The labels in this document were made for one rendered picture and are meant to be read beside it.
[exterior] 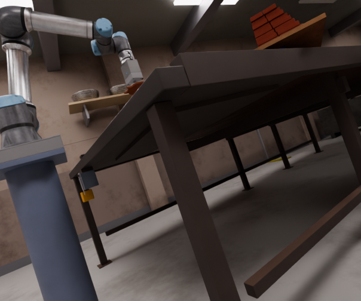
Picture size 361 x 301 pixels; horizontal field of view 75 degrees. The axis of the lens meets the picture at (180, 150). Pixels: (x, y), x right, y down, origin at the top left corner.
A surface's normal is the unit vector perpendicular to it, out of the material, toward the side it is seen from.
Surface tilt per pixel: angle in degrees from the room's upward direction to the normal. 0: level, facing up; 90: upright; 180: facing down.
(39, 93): 90
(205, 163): 90
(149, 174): 90
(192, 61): 90
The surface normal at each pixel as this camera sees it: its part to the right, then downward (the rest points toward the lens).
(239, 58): 0.50, -0.21
